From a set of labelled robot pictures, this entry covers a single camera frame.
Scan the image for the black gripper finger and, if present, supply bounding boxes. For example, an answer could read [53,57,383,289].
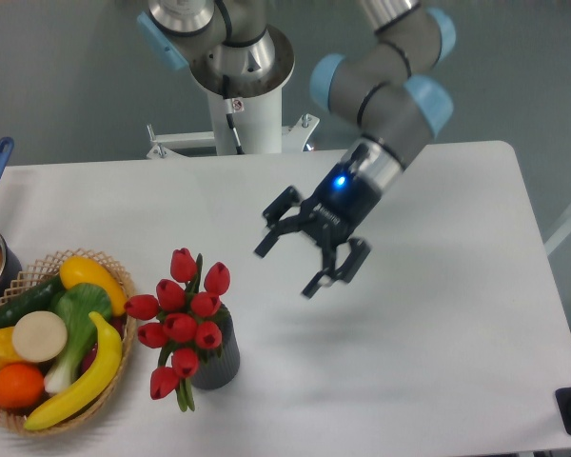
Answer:
[302,238,371,299]
[254,186,314,258]

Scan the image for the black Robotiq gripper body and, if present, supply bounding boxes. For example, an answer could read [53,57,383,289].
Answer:
[299,161,382,249]

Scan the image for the red tulip bouquet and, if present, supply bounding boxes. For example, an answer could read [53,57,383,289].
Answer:
[125,248,230,412]

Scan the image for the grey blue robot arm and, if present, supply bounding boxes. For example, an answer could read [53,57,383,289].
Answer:
[137,1,456,297]

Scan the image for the dark grey ribbed vase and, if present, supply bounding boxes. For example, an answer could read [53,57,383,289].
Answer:
[191,305,241,390]

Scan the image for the green bok choy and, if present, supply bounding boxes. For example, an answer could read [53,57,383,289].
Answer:
[44,283,112,396]

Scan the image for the yellow banana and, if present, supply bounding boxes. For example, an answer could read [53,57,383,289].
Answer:
[24,311,123,431]

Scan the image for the woven wicker basket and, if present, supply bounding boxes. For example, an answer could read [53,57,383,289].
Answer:
[0,248,137,437]

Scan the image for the green cucumber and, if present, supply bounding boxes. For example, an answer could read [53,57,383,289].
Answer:
[0,275,65,328]

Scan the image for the beige round radish slice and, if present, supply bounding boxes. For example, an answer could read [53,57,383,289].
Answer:
[11,311,68,363]

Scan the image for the orange fruit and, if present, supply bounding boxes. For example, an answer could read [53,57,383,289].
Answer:
[0,363,44,409]

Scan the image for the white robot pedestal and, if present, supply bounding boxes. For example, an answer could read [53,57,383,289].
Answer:
[147,87,320,159]

